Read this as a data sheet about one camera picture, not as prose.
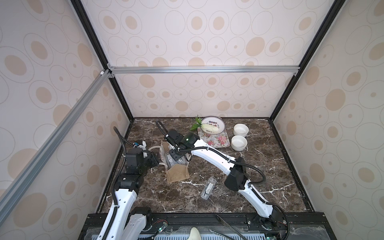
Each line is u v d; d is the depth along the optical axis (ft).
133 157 1.81
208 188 2.73
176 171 2.81
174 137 2.15
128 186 1.66
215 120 3.83
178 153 2.43
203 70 3.10
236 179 1.76
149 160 2.20
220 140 3.48
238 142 3.38
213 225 2.40
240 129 3.67
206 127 3.59
